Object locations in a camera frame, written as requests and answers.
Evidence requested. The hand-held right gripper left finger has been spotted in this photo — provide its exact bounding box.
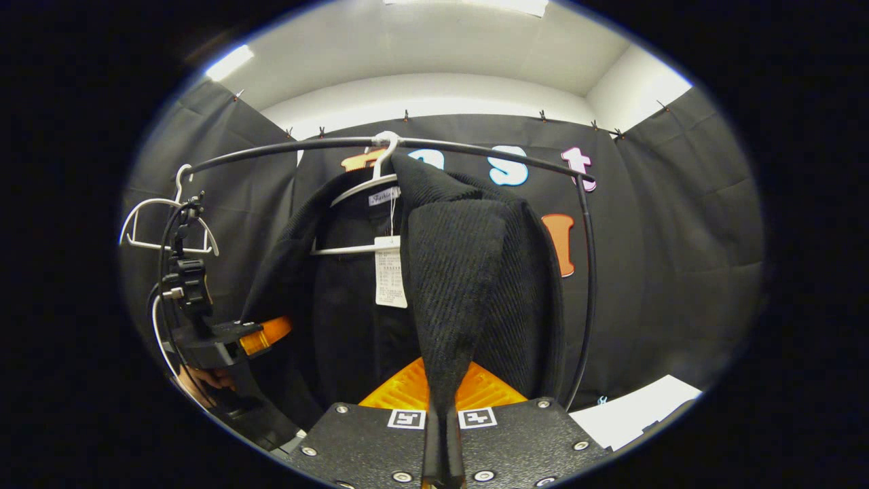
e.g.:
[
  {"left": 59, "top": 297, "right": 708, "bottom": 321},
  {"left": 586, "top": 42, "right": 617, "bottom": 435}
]
[{"left": 289, "top": 358, "right": 443, "bottom": 489}]

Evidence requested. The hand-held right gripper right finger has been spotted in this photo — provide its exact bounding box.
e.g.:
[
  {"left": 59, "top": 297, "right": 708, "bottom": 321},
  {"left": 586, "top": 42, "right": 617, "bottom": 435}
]
[{"left": 443, "top": 361, "right": 612, "bottom": 489}]

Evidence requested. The black corduroy jacket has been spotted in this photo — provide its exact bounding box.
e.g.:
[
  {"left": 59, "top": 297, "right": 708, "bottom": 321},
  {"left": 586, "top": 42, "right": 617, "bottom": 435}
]
[{"left": 238, "top": 151, "right": 568, "bottom": 442}]

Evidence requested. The white clothes hanger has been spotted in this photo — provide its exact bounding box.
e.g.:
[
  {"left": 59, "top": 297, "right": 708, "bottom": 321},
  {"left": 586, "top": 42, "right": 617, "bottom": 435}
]
[
  {"left": 119, "top": 164, "right": 219, "bottom": 257},
  {"left": 311, "top": 131, "right": 408, "bottom": 256}
]

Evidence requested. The white sheet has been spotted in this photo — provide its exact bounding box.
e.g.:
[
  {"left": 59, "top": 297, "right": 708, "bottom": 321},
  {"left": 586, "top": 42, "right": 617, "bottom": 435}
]
[{"left": 569, "top": 375, "right": 703, "bottom": 452}]

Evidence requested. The black backdrop cloth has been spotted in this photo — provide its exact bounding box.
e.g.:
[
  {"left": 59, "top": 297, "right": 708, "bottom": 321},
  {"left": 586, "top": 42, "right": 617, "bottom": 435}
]
[{"left": 122, "top": 78, "right": 764, "bottom": 435}]

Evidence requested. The row of black backdrop clips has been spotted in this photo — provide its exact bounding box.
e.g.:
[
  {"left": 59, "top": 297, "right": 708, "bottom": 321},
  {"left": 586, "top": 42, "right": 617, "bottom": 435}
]
[{"left": 234, "top": 88, "right": 669, "bottom": 140}]

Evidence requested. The ceiling light strip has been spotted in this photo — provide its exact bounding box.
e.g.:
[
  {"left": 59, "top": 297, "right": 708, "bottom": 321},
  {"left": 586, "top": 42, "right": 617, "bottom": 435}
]
[
  {"left": 205, "top": 44, "right": 255, "bottom": 82},
  {"left": 384, "top": 0, "right": 549, "bottom": 18}
]

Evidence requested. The black clothes rack rail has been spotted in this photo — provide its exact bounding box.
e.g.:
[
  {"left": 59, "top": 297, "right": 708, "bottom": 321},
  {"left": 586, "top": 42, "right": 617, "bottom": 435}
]
[{"left": 180, "top": 136, "right": 598, "bottom": 412}]

